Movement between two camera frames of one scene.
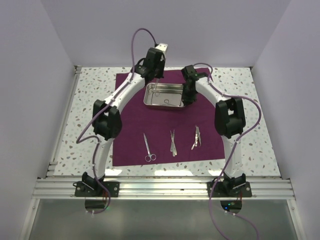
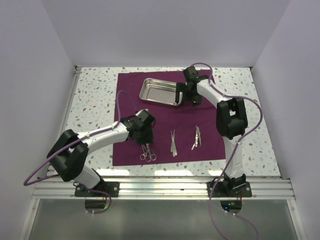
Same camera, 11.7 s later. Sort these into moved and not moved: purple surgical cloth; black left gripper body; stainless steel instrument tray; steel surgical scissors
Moved: stainless steel instrument tray; black left gripper body
Not moved: purple surgical cloth; steel surgical scissors
